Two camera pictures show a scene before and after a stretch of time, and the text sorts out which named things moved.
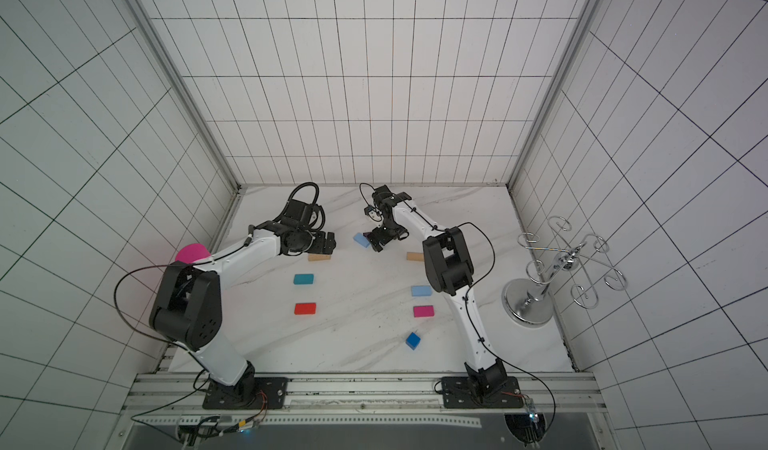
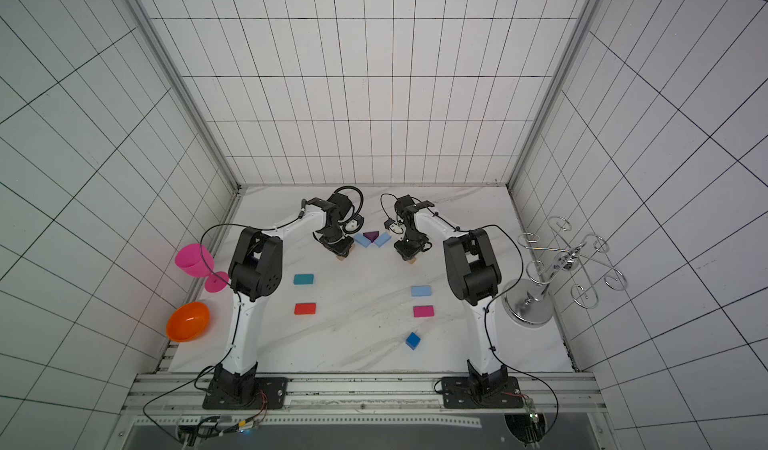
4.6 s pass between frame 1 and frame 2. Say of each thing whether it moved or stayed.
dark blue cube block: stayed
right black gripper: moved
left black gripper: moved
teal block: stayed
